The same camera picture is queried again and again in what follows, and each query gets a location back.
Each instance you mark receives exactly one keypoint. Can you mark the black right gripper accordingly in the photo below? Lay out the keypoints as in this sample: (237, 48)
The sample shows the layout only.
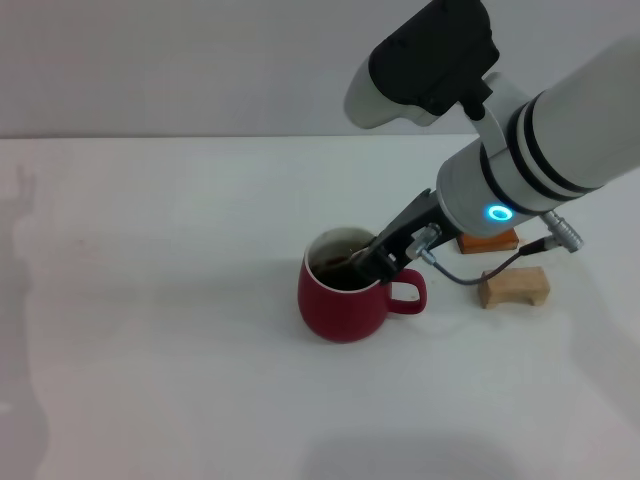
(415, 215)

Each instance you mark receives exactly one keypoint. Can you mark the red ceramic cup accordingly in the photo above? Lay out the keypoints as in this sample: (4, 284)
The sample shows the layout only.
(345, 315)

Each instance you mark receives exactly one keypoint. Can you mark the dark coffee liquid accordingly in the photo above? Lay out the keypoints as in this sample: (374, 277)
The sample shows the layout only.
(345, 280)

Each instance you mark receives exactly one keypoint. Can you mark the orange brown wooden block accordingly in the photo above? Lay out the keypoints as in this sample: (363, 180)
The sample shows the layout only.
(492, 242)

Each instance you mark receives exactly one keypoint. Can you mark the light wooden bridge block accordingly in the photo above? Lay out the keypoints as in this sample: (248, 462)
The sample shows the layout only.
(510, 287)

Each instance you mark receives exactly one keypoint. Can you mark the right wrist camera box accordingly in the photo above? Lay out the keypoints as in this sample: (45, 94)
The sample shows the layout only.
(430, 60)

